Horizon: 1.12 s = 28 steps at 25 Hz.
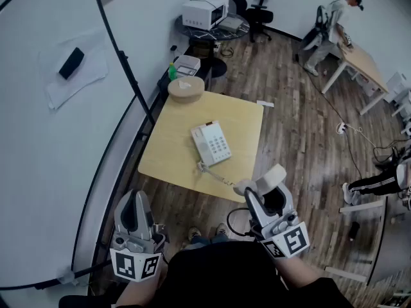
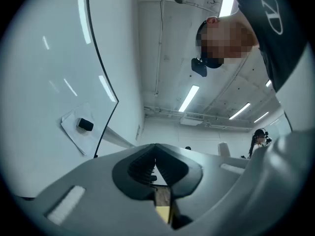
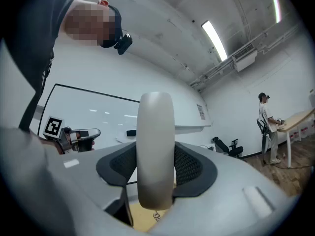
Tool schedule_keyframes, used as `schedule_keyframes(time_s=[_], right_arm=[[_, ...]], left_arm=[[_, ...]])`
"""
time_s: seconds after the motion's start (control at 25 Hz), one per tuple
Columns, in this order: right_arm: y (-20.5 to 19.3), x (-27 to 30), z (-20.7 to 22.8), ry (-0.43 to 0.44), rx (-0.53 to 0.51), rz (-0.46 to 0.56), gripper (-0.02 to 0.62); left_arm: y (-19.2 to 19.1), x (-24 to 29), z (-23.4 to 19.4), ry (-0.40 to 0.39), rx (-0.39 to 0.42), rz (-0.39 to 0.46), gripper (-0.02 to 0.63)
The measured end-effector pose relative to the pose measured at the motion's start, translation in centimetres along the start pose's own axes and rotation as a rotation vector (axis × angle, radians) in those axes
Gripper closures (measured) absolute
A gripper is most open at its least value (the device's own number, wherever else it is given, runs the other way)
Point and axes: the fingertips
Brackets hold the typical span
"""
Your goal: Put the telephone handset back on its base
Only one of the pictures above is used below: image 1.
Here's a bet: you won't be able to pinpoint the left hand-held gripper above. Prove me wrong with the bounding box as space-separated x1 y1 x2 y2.
109 189 170 284

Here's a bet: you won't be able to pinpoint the white telephone handset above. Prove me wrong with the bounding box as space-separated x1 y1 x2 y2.
233 164 287 202

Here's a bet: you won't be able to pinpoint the black eraser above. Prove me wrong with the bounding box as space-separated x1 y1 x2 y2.
58 47 85 81

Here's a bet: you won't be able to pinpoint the black office chair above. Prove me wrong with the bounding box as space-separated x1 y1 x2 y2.
245 0 275 44

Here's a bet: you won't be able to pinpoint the grey flat box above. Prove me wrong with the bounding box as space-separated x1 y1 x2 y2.
218 15 245 32

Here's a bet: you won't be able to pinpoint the white floor bar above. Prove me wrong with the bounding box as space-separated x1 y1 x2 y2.
324 265 367 282
339 198 385 214

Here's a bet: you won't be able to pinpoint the white microwave oven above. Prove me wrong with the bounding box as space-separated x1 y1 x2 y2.
181 0 230 31

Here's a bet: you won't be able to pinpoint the person's blue jeans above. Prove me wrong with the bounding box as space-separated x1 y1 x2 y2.
189 233 229 246

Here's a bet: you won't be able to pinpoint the large whiteboard black frame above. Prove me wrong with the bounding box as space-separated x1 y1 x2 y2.
0 0 161 292

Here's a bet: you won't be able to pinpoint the person's left forearm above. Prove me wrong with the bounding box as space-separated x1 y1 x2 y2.
114 269 161 308

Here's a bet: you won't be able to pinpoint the white paper sheets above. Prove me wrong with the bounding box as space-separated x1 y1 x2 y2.
38 27 109 110

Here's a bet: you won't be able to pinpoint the person's right forearm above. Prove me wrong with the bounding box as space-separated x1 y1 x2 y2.
275 253 322 292

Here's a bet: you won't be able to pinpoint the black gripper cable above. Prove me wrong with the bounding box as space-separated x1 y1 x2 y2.
226 207 258 238

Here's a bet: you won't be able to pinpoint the white rectangular box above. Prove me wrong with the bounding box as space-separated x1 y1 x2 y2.
173 55 202 77

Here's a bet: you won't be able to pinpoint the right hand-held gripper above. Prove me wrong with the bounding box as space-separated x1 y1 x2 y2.
243 182 311 261

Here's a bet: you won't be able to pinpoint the white telephone base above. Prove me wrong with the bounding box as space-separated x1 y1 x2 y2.
190 120 233 168

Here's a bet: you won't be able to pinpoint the black slanted pole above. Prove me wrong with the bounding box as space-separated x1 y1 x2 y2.
89 0 157 125

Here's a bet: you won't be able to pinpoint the black low cabinet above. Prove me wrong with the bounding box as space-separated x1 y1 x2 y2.
156 63 213 99

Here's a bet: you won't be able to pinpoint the wooden table white legs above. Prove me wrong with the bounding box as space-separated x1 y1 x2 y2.
320 41 390 116

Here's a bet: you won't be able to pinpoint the round cork tissue box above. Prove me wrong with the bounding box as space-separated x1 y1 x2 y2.
167 77 206 103

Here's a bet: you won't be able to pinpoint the person's black shirt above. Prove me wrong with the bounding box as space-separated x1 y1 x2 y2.
58 239 354 308

